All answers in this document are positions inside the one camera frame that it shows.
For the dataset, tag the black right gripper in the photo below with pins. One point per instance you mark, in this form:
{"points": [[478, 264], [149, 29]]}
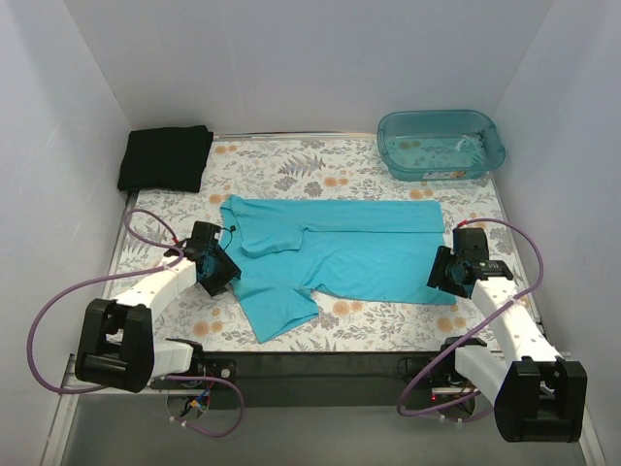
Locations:
{"points": [[438, 275]]}

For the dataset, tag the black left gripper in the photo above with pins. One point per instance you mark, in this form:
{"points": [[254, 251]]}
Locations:
{"points": [[224, 272]]}

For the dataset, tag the turquoise t-shirt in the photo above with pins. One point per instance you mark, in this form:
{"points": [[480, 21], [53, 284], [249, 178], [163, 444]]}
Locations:
{"points": [[380, 251]]}

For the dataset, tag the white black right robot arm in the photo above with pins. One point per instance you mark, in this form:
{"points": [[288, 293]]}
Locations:
{"points": [[536, 393]]}

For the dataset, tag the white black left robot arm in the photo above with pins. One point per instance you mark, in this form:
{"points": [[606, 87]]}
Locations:
{"points": [[118, 348]]}

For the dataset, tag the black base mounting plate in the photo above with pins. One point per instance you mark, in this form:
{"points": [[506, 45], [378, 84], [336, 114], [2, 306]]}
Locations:
{"points": [[316, 379]]}

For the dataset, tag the folded black t-shirt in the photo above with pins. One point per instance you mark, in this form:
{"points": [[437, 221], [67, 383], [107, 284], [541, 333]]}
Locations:
{"points": [[170, 158]]}

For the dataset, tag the teal transparent plastic bin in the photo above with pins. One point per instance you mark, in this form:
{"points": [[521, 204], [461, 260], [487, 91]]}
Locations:
{"points": [[439, 145]]}

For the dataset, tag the floral patterned table mat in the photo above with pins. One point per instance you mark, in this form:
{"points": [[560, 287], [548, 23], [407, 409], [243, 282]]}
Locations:
{"points": [[306, 168]]}

